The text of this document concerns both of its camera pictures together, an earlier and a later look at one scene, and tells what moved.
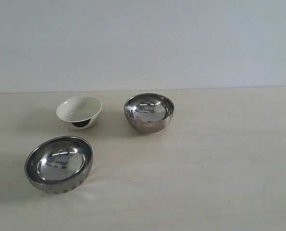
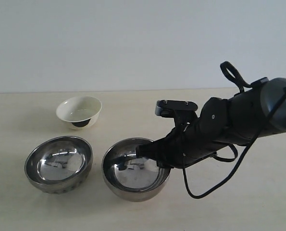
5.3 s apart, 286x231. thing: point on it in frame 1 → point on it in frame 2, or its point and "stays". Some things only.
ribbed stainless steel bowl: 60,165 stays
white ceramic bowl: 81,112 stays
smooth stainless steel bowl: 148,112 → 130,177
